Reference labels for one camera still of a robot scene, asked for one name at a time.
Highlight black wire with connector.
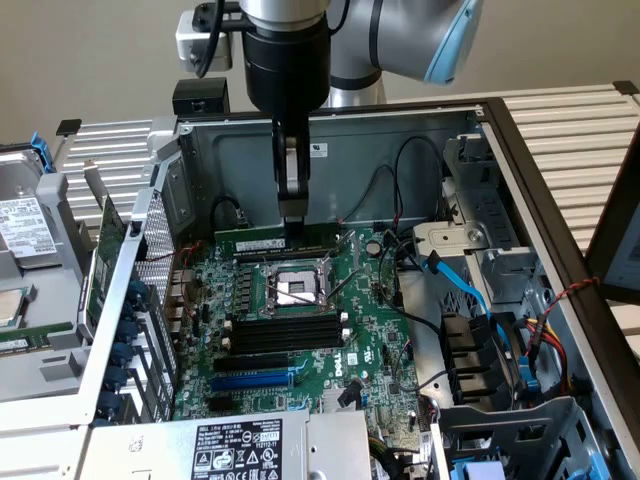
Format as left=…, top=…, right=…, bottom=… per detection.
left=209, top=196, right=247, bottom=235

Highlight blue flat wire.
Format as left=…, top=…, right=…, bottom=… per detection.
left=421, top=251, right=509, bottom=364

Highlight black camera cable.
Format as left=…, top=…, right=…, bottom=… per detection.
left=195, top=0, right=227, bottom=80

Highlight silver metal disk bay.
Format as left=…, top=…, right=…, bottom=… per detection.
left=412, top=219, right=549, bottom=306

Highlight open PC case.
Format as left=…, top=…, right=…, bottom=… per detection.
left=74, top=96, right=640, bottom=480

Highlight black fan shroud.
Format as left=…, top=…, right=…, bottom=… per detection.
left=438, top=310, right=526, bottom=407

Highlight silver hard disk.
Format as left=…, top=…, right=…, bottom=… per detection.
left=0, top=148, right=60, bottom=271

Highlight red yellow wire bundle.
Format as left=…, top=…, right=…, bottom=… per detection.
left=519, top=313, right=576, bottom=399

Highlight black RAM slot white latches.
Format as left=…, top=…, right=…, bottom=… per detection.
left=220, top=328, right=351, bottom=350
left=223, top=312, right=350, bottom=332

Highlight grey disk bay cage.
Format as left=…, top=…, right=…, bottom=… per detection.
left=432, top=394, right=616, bottom=480

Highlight blue expansion slot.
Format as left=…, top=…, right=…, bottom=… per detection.
left=209, top=373, right=295, bottom=394

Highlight dark framed panel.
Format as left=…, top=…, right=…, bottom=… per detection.
left=584, top=144, right=640, bottom=304

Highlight silver heatsink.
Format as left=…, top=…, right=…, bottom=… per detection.
left=321, top=387, right=360, bottom=414

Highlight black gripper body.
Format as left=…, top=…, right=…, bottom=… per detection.
left=243, top=22, right=332, bottom=122

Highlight green motherboard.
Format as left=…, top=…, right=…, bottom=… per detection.
left=172, top=227, right=426, bottom=454

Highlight black looped wire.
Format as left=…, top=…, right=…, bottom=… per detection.
left=393, top=134, right=447, bottom=224
left=360, top=164, right=401, bottom=226

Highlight green RAM stick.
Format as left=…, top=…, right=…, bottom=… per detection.
left=0, top=322, right=75, bottom=357
left=213, top=225, right=342, bottom=257

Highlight CPU socket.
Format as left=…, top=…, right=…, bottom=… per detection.
left=257, top=259, right=334, bottom=319

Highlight blue plastic drive carrier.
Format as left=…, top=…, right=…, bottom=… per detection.
left=449, top=459, right=507, bottom=480

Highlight long black expansion slot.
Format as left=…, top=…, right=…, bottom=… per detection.
left=213, top=353, right=292, bottom=375

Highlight green graphics card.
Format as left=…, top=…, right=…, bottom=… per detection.
left=81, top=158, right=129, bottom=329

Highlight red black twisted wire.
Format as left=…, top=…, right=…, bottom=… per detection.
left=542, top=276, right=601, bottom=324

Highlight black wire plug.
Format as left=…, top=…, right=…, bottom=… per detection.
left=338, top=378, right=364, bottom=409

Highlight blue disk caddy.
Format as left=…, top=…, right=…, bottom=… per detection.
left=0, top=130, right=55, bottom=176

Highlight metal locking lever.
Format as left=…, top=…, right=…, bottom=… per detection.
left=264, top=281, right=321, bottom=305
left=327, top=267, right=384, bottom=304

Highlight small black box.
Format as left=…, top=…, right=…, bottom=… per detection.
left=172, top=78, right=231, bottom=115

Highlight grey power supply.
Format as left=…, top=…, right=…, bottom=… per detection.
left=87, top=407, right=374, bottom=480

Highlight thin red wire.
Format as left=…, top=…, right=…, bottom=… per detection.
left=137, top=241, right=206, bottom=265

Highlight silver CPU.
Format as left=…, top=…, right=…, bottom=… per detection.
left=0, top=287, right=27, bottom=332

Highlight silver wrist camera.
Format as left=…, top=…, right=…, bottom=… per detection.
left=174, top=9, right=235, bottom=77

